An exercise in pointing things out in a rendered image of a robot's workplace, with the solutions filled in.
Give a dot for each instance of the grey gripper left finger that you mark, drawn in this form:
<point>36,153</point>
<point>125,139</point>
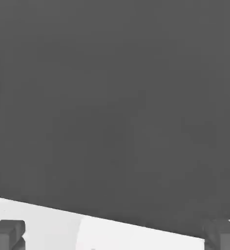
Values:
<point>6,235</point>

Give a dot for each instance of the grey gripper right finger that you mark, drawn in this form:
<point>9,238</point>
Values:
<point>222,237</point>

